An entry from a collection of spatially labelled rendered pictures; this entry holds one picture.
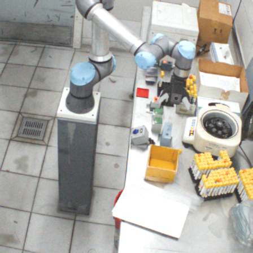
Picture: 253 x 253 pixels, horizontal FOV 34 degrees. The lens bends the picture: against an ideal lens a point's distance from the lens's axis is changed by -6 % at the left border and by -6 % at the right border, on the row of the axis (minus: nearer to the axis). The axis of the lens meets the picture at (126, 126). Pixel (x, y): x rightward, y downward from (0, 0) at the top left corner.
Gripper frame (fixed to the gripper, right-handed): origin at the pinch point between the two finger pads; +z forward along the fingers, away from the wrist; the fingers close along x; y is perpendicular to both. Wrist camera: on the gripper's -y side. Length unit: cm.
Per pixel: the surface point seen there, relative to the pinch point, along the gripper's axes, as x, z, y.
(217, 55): -27, 15, 74
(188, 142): -11.9, 18.4, -1.5
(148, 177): 5.1, 18.2, -27.0
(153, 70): 11.3, 15.4, 45.3
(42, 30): 119, 92, 175
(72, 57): 84, 108, 162
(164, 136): 1.1, 10.9, -7.6
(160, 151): 2.1, 13.9, -14.4
